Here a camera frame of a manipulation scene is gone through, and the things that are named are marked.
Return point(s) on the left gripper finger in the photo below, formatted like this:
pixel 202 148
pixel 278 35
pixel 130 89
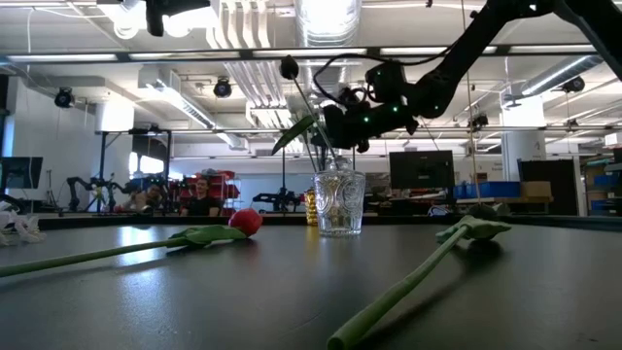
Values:
pixel 154 19

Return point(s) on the dark-headed tulip with long leaf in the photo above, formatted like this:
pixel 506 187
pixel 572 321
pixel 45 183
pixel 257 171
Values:
pixel 289 67

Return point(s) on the clear patterned glass vase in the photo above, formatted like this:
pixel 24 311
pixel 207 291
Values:
pixel 339 204

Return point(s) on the red tulip with green stem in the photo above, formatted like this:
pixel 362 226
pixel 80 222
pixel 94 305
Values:
pixel 245 222

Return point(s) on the red tulip with thick stem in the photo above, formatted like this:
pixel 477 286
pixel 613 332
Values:
pixel 413 282

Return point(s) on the bunch of white flowers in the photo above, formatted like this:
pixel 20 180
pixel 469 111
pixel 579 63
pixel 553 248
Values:
pixel 17 228

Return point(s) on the background black robot arm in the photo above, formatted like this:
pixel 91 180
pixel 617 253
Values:
pixel 279 198

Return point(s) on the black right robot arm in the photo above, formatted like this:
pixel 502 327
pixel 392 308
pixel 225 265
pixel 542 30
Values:
pixel 466 53

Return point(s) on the gold ribbed vase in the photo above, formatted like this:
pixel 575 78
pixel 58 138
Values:
pixel 311 209

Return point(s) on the large black monitor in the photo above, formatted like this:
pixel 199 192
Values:
pixel 422 170

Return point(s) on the red storage shelf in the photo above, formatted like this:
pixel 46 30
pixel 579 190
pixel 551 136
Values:
pixel 226 182

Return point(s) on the seated person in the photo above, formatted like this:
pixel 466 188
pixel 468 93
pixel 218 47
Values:
pixel 201 201

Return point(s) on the row of blue bins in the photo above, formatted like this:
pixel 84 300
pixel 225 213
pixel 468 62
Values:
pixel 488 189

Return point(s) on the brown cardboard box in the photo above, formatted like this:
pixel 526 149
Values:
pixel 536 189

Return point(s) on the person leaning at bench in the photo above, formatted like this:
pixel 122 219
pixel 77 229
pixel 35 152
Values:
pixel 146 198

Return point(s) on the background black robot arms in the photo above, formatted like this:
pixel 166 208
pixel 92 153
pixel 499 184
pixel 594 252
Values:
pixel 75 187

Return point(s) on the black cabinet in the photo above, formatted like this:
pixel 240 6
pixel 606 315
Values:
pixel 549 185

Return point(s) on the small dark monitor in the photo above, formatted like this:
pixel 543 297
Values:
pixel 20 172

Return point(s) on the storage shelf with bins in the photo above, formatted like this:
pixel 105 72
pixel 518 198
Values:
pixel 605 182

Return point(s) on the black frame bar with lights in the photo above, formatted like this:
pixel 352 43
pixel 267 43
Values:
pixel 243 53

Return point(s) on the silver ceiling air duct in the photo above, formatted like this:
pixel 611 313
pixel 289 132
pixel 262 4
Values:
pixel 328 29

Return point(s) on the small black ceiling camera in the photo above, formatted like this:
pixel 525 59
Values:
pixel 478 120

